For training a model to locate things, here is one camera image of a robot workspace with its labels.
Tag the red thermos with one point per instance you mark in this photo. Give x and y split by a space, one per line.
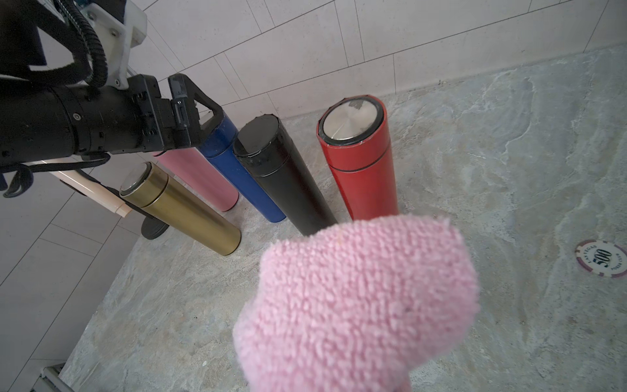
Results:
355 139

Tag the beige microphone on black stand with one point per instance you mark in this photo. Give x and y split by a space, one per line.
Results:
70 173

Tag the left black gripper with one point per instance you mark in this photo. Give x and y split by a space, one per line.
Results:
40 122

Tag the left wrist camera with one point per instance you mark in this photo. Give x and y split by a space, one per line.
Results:
120 26

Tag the aluminium mounting rail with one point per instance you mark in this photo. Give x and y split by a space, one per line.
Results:
49 380

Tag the gold thermos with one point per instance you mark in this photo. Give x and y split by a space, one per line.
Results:
151 189

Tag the black thermos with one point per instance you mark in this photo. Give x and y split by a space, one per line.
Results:
269 154

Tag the blue thermos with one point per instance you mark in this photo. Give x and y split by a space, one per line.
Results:
218 150

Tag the pink thermos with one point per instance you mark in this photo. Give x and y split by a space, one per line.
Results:
192 168

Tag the pink cloth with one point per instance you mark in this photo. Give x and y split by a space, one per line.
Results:
357 306

